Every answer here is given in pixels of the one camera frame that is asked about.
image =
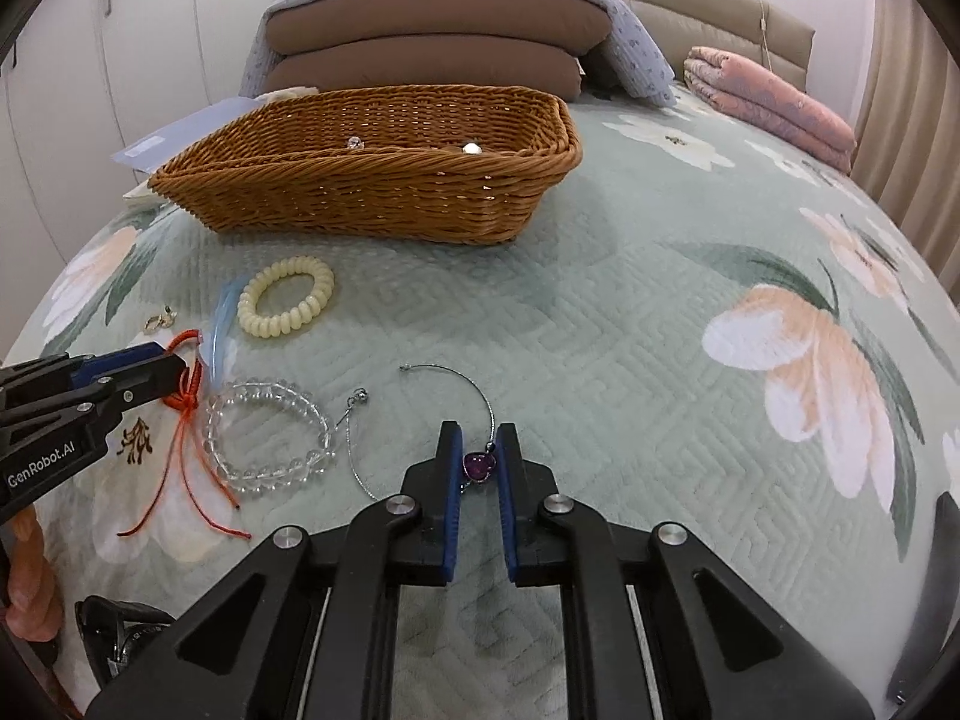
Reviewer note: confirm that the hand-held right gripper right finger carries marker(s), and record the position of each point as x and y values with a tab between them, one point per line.
511	510

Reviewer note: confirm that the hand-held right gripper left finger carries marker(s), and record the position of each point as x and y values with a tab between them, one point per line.
450	510

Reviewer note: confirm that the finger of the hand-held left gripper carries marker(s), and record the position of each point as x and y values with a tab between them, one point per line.
150	382
120	362

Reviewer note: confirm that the light blue translucent ornament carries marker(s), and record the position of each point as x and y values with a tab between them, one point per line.
223	330

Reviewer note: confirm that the black wristwatch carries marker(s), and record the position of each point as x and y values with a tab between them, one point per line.
112	637

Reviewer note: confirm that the brown wicker basket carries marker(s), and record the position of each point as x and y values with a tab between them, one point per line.
360	172

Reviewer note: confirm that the person's left hand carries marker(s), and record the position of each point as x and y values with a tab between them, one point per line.
34	585

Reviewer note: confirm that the blue booklet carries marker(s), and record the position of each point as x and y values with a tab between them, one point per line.
180	131

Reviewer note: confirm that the white wardrobe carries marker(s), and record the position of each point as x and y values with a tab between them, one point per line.
112	52

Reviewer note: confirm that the cream cloth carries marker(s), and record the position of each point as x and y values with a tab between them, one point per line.
289	94

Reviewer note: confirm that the black smartphone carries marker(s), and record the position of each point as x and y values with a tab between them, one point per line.
919	600

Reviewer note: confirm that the pink folded blanket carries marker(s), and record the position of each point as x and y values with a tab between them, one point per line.
772	101

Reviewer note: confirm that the beige curtain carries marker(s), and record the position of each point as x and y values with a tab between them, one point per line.
907	105

